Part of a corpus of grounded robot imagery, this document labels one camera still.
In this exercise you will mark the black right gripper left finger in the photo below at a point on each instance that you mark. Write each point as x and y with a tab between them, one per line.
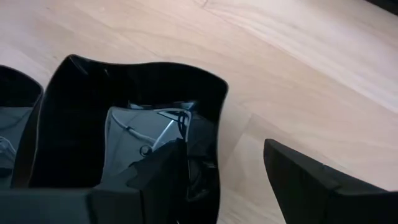
93	208

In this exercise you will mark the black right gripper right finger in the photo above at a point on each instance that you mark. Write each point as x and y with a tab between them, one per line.
326	199

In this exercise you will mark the black wavy square plate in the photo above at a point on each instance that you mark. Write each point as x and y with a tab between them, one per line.
77	124
15	130

